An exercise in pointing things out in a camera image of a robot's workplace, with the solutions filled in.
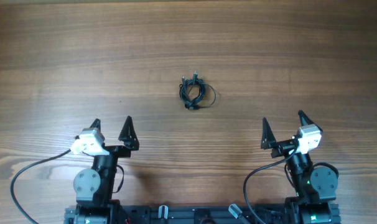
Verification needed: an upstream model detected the thin black USB cable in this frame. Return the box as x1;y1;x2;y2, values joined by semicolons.
181;75;217;110

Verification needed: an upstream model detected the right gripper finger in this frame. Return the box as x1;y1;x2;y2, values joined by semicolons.
298;110;322;131
261;118;276;149

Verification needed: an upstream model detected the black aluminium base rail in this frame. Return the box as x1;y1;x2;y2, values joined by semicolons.
63;204;342;224

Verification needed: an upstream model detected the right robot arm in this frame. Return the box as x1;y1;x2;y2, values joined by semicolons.
261;110;342;224

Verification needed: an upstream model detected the camera black cable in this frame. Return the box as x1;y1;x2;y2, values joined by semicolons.
10;148;72;224
243;146;299;224

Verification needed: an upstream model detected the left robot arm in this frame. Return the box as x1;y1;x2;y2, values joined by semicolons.
63;116;139;224

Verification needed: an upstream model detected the right camera black cable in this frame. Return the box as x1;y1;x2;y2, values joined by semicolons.
243;146;299;224

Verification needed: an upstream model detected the left camera black cable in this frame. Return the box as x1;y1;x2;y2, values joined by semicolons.
10;148;72;224

